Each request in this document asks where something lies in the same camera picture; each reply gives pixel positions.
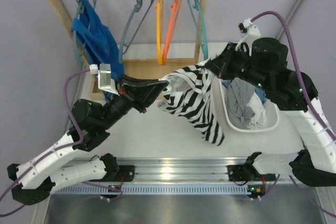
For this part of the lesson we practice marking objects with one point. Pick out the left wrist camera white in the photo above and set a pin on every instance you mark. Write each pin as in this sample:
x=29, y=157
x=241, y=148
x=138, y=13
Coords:
x=105, y=82

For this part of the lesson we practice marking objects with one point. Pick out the grey garment in basket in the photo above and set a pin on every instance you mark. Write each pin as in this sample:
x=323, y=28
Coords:
x=238, y=94

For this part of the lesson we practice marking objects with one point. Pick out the grey-blue hanger under blue top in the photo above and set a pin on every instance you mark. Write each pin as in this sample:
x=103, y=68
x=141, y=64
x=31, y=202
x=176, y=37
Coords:
x=79, y=49

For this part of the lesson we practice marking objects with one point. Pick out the white garment in basket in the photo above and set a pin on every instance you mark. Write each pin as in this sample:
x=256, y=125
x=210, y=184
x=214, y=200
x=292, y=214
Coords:
x=259, y=119

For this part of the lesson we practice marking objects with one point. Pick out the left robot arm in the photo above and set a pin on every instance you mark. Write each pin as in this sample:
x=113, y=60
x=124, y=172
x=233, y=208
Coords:
x=36, y=180

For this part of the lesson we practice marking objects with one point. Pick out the wooden clothes rack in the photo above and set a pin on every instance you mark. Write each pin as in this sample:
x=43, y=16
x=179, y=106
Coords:
x=146, y=68

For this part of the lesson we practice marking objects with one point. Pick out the blue garment in basket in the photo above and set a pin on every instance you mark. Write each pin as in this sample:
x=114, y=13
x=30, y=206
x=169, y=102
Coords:
x=261, y=94

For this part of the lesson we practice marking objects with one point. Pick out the yellow hanger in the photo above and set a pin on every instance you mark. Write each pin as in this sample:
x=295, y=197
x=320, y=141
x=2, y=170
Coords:
x=159, y=25

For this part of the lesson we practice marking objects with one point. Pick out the white slotted cable duct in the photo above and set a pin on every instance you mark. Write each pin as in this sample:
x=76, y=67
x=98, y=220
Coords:
x=164, y=189

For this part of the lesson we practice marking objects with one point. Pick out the blue tank top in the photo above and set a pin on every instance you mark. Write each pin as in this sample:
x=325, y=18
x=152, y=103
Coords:
x=97, y=39

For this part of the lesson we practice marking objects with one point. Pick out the orange hanger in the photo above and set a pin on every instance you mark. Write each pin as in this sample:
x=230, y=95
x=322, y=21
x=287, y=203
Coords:
x=176, y=6

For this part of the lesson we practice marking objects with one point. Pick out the white perforated laundry basket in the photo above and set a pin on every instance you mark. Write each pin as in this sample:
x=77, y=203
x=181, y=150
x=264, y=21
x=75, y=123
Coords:
x=218, y=97

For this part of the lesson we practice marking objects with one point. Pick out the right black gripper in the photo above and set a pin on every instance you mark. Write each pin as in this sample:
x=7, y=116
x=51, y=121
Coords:
x=220, y=65

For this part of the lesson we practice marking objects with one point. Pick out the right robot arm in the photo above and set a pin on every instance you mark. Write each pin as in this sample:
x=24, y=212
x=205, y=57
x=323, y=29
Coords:
x=264, y=65

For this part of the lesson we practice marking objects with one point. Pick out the teal hanger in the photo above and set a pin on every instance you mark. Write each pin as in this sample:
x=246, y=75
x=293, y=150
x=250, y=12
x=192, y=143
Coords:
x=198, y=9

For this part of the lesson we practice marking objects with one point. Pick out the aluminium mounting rail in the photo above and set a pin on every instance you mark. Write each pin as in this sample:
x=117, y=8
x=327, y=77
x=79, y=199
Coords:
x=178, y=170

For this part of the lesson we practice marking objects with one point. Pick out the black white striped tank top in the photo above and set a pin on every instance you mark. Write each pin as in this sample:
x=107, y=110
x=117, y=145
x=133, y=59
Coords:
x=188, y=95

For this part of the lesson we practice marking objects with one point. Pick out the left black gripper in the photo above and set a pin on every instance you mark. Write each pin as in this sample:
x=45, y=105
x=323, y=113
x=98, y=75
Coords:
x=132, y=95

